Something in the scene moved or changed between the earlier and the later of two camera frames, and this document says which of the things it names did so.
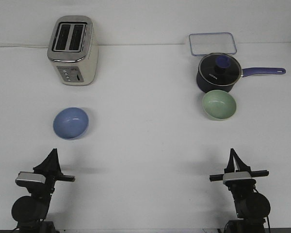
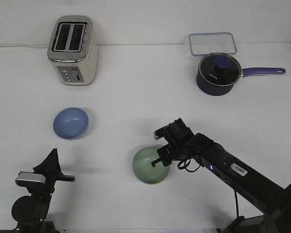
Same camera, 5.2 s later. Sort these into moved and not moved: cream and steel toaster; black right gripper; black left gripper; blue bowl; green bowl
Moved: black right gripper; green bowl
Not moved: cream and steel toaster; black left gripper; blue bowl
